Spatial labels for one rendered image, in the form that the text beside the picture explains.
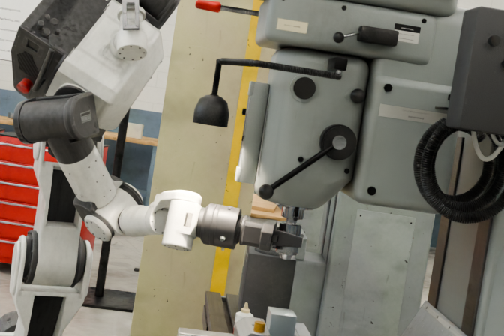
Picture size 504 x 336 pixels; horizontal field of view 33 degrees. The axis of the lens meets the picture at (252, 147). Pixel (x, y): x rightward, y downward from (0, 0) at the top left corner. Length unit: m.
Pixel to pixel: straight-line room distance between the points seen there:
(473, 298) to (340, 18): 0.62
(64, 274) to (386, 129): 1.01
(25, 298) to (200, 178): 1.36
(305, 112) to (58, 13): 0.64
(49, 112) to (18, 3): 9.15
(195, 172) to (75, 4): 1.61
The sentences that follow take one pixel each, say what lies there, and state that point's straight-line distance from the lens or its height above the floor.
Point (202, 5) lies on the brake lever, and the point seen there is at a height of 1.70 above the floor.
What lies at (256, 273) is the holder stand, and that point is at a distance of 2.15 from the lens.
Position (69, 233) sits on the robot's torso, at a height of 1.10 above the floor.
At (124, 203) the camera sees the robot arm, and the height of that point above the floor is 1.23.
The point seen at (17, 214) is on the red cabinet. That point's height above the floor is 0.45.
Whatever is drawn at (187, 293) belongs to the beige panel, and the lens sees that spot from 3.60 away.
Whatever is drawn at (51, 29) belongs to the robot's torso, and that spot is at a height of 1.60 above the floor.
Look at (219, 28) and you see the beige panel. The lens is 3.51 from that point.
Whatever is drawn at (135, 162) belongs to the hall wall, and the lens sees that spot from 10.82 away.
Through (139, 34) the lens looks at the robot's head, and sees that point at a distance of 1.90.
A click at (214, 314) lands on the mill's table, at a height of 0.95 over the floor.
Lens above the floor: 1.51
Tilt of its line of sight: 3 degrees down
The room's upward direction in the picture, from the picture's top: 9 degrees clockwise
